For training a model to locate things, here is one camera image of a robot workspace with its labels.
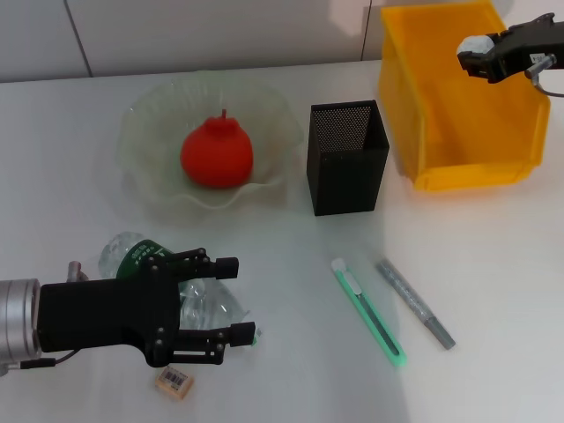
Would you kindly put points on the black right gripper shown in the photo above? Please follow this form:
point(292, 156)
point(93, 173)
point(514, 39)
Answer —
point(529, 44)

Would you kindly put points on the yellow plastic storage bin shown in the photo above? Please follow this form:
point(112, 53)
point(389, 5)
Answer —
point(462, 132)

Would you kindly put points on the pale green glass fruit plate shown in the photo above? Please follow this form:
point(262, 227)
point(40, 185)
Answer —
point(145, 132)

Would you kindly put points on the red-orange toy orange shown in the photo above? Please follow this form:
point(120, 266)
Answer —
point(216, 154)

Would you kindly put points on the white paper ball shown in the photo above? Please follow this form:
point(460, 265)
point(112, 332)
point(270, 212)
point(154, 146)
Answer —
point(476, 44)

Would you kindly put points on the silver marker pen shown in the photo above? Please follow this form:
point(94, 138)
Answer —
point(414, 304)

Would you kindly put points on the clear green-label water bottle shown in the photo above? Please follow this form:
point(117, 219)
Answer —
point(132, 251)

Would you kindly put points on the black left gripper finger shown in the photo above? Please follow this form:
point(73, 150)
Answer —
point(242, 333)

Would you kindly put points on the beige eraser with barcode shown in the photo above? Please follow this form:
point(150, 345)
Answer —
point(174, 379)

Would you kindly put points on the black mesh pen holder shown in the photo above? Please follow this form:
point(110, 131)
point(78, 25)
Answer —
point(343, 185)

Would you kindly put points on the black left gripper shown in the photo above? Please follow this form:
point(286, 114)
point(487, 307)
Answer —
point(101, 313)

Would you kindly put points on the green utility knife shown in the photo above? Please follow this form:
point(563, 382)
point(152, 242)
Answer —
point(352, 286)

